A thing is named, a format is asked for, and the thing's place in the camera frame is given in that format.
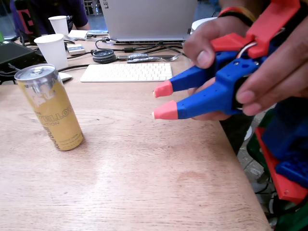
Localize red camera mount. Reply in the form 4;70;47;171
210;33;250;53

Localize black bottle with magenta logo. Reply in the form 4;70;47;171
14;0;42;46

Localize white paper cup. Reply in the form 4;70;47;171
33;33;69;71
48;15;70;37

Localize crumpled foil wrap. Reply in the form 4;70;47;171
127;53;160;64

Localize white round plate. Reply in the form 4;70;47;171
191;16;218;33

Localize person in purple shirt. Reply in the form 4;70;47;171
9;0;91;37

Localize person's right forearm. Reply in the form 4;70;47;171
218;0;272;15

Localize silver power bank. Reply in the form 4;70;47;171
66;43;87;56

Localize silver laptop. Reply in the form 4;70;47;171
98;0;198;45

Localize silver fork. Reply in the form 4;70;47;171
157;52;184;62

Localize black cable with ferrite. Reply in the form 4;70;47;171
95;38;186;56

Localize yellow energy drink can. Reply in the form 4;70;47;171
13;64;85;152

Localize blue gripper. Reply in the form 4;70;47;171
152;50;268;120

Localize black box device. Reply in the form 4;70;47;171
0;40;47;73

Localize person's left hand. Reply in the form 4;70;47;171
235;14;308;117

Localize white keyboard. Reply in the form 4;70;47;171
79;63;174;83

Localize black red yellow wristbands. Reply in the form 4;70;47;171
218;6;257;26

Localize white flat box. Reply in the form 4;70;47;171
68;29;89;40

